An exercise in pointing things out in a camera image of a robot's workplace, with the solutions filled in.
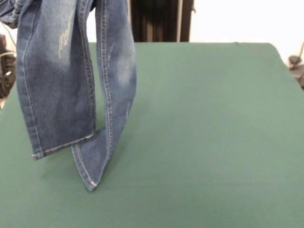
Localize dark green table cloth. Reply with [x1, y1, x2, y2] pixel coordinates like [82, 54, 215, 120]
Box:
[0, 42, 304, 228]

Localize blue denim jeans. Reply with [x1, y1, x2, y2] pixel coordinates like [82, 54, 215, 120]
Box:
[0, 0, 138, 192]

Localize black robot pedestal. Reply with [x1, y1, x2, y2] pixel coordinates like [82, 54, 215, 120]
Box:
[130, 0, 197, 43]

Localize grey wheeled stand base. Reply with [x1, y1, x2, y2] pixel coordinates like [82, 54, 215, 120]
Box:
[288, 40, 304, 90]
[0, 34, 19, 98]

